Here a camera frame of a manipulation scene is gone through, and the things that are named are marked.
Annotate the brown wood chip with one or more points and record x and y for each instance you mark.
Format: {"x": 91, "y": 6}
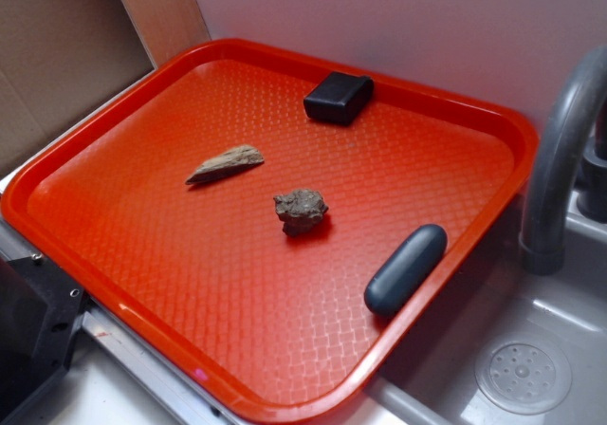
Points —
{"x": 232, "y": 162}

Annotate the red plastic tray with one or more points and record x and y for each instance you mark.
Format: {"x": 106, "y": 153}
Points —
{"x": 274, "y": 327}

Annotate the grey sink faucet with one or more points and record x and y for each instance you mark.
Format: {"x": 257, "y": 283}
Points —
{"x": 571, "y": 123}

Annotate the black metal bracket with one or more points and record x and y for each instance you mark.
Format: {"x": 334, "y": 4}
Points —
{"x": 41, "y": 310}

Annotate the brown cardboard panel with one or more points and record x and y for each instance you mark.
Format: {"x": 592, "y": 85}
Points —
{"x": 60, "y": 60}

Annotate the grey plastic sink basin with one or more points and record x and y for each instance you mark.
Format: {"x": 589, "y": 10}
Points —
{"x": 429, "y": 378}

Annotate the black rectangular box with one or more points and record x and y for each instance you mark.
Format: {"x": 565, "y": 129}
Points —
{"x": 339, "y": 98}

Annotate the dark grey oval case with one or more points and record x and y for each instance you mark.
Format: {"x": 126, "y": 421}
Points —
{"x": 405, "y": 270}

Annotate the round sink drain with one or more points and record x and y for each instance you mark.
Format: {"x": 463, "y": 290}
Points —
{"x": 523, "y": 374}

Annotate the dark faucet knob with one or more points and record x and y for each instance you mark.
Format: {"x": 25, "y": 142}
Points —
{"x": 591, "y": 179}

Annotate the wooden board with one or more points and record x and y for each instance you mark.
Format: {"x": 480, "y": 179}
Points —
{"x": 167, "y": 27}

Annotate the grey-brown rock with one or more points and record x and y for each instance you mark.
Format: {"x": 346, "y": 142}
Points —
{"x": 300, "y": 211}

